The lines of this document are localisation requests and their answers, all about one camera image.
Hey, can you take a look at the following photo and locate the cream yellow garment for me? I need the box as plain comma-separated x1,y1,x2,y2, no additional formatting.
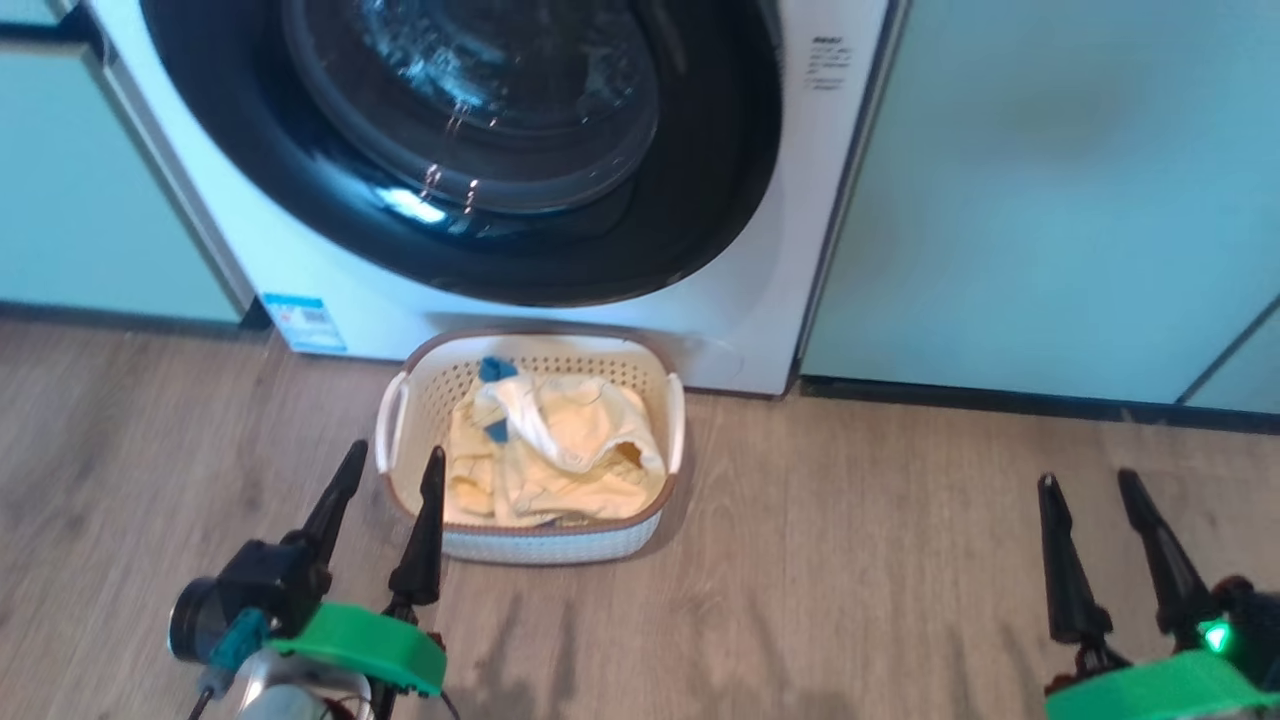
442,357,668,528

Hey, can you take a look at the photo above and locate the white basket brown rim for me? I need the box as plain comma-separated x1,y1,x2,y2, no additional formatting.
374,328,687,566

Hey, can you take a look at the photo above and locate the black glass washer door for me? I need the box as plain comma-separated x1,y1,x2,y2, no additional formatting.
140,0,784,309

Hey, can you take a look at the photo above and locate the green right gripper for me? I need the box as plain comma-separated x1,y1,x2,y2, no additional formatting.
1037,468,1280,720

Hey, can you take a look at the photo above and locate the blue energy label sticker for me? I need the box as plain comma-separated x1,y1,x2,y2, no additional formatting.
262,292,348,354

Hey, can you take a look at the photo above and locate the white front-load washing machine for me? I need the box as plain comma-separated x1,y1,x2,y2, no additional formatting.
85,0,896,398

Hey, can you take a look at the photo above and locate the dark baseboard strip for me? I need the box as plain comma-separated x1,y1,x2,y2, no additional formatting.
0,300,273,341
800,375,1280,436

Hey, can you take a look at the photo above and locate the teal camera cable connector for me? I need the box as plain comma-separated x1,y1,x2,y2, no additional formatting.
197,608,271,696

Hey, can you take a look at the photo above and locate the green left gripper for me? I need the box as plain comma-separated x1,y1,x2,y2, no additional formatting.
270,440,448,698

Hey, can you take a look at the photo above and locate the large pale green cabinet door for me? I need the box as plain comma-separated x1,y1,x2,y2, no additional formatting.
800,0,1280,406

